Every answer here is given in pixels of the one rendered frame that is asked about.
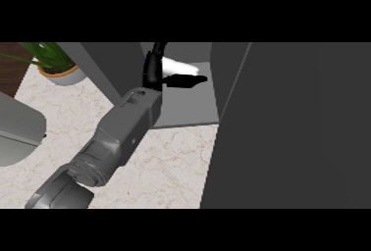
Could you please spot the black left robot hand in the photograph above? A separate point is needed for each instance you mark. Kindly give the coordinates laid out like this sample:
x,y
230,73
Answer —
x,y
151,72

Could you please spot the white water bottle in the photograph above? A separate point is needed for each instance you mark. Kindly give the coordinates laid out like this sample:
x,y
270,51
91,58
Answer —
x,y
181,67

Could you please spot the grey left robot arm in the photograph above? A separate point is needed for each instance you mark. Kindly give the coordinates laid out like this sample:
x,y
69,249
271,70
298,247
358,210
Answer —
x,y
123,130

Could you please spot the grey cabinet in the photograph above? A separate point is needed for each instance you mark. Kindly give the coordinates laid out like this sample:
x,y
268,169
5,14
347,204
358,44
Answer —
x,y
188,108

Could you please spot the dark grey cabinet door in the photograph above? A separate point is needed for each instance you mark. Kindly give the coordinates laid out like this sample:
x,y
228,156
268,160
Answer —
x,y
290,130

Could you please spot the grey plant pot orange rim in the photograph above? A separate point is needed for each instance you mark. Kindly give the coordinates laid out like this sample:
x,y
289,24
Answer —
x,y
67,77

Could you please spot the green leafy plant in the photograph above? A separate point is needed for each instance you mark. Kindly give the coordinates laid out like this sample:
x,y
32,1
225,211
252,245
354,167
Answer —
x,y
48,54

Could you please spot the grey rounded appliance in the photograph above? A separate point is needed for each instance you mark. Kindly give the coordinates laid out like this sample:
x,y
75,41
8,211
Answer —
x,y
17,130

